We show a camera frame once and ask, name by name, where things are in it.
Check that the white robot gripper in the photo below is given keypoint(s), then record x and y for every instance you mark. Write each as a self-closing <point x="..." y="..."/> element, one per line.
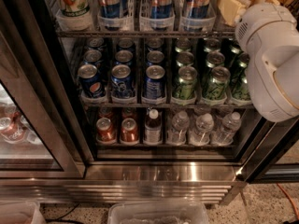
<point x="256" y="32"/>

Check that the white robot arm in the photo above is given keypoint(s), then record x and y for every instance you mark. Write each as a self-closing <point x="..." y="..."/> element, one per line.
<point x="273" y="83"/>

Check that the red bull can right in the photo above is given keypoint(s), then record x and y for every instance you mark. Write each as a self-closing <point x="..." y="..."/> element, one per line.
<point x="195" y="9"/>

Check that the red bull can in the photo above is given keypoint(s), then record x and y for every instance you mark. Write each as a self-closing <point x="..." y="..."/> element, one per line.
<point x="160" y="9"/>
<point x="195" y="9"/>
<point x="113" y="9"/>

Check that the front green can right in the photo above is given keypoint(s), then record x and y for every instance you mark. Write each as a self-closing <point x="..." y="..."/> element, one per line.
<point x="241" y="89"/>

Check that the green can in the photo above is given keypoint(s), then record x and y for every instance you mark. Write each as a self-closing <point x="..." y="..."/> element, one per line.
<point x="216" y="83"/>
<point x="184" y="83"/>
<point x="241" y="89"/>

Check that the red bull can middle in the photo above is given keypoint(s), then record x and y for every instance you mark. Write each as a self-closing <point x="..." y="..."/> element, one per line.
<point x="160" y="9"/>

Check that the front green can middle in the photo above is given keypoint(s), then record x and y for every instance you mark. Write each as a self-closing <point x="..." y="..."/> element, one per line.
<point x="216" y="83"/>

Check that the front green can left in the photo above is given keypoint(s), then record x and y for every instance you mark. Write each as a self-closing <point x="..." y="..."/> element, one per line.
<point x="184" y="83"/>

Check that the blue can column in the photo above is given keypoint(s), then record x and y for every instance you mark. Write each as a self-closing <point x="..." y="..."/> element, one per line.
<point x="154" y="85"/>
<point x="122" y="82"/>

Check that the red bull can left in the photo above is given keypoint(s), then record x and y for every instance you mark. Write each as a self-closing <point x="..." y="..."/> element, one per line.
<point x="113" y="9"/>

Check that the white 7up can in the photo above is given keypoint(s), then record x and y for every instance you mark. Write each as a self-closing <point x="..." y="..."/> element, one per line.
<point x="72" y="0"/>

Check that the front pepsi can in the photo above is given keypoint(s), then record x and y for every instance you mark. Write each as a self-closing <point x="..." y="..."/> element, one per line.
<point x="90" y="81"/>

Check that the front red can right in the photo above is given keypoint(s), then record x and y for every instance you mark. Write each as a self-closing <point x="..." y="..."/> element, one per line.
<point x="129" y="132"/>

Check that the steel fridge base grille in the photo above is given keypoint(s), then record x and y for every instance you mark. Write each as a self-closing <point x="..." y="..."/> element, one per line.
<point x="115" y="183"/>

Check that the front red can left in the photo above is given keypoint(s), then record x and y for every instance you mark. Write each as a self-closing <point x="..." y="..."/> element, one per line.
<point x="105" y="130"/>

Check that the glass fridge door left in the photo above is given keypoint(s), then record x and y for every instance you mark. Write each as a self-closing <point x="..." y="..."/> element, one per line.
<point x="35" y="144"/>

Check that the water bottle right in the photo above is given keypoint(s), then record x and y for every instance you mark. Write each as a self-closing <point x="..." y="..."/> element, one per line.
<point x="224" y="135"/>

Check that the water bottle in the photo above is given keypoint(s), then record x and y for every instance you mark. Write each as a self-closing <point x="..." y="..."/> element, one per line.
<point x="199" y="135"/>
<point x="176" y="134"/>
<point x="224" y="135"/>

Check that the water bottle middle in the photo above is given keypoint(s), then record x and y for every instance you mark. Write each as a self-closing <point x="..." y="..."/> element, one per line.
<point x="199" y="135"/>

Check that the water bottle left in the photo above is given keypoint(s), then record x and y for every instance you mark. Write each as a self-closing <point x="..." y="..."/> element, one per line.
<point x="176" y="134"/>

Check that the dark drink bottle white cap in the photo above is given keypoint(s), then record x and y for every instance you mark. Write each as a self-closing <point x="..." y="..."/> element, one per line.
<point x="153" y="128"/>

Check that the clear plastic bin centre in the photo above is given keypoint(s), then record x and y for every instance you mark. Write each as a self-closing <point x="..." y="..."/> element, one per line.
<point x="158" y="212"/>

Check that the clear plastic bin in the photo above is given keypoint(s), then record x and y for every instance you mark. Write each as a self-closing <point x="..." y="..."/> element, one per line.
<point x="21" y="213"/>
<point x="158" y="212"/>

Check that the clear plastic bin left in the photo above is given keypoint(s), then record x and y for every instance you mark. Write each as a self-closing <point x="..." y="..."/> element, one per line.
<point x="21" y="213"/>

